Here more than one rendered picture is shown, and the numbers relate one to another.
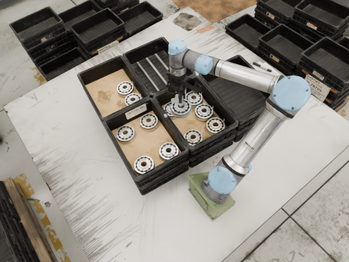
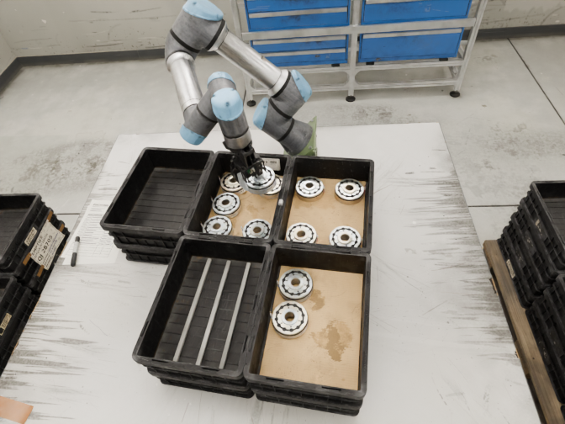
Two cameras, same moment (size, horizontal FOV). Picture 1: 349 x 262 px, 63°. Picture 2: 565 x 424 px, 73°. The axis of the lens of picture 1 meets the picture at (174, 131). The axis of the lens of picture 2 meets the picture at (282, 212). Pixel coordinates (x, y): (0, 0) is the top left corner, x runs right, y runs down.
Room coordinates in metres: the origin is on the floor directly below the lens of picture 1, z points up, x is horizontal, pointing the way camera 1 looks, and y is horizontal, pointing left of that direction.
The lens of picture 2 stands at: (1.49, 0.58, 1.89)
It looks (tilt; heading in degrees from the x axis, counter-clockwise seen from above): 51 degrees down; 221
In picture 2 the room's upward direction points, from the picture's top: 8 degrees counter-clockwise
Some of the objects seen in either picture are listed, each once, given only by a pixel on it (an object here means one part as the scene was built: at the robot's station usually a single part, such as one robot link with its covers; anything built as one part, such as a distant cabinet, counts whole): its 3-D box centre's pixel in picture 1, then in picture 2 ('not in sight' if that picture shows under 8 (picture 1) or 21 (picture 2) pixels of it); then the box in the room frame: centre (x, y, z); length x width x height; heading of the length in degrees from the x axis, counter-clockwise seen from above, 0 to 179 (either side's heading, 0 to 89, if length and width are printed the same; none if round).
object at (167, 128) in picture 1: (145, 141); (327, 209); (0.77, 0.16, 0.87); 0.40 x 0.30 x 0.11; 25
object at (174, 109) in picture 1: (180, 106); (259, 177); (0.86, -0.05, 1.01); 0.10 x 0.10 x 0.01
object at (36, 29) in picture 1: (46, 42); not in sight; (2.27, 1.13, 0.37); 0.40 x 0.30 x 0.45; 123
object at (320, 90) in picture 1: (314, 87); (47, 244); (1.36, -1.12, 0.41); 0.31 x 0.02 x 0.16; 33
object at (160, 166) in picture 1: (144, 136); (327, 200); (0.77, 0.16, 0.92); 0.40 x 0.30 x 0.02; 25
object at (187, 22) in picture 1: (186, 20); not in sight; (1.92, -0.19, 0.71); 0.22 x 0.19 x 0.01; 33
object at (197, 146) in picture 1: (193, 110); (240, 193); (0.90, -0.12, 0.92); 0.40 x 0.30 x 0.02; 25
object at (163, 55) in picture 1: (158, 70); (212, 305); (1.26, 0.06, 0.87); 0.40 x 0.30 x 0.11; 25
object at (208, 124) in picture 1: (215, 125); (234, 181); (0.83, -0.22, 0.86); 0.10 x 0.10 x 0.01
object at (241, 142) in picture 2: (177, 68); (238, 135); (0.91, -0.04, 1.22); 0.08 x 0.08 x 0.05
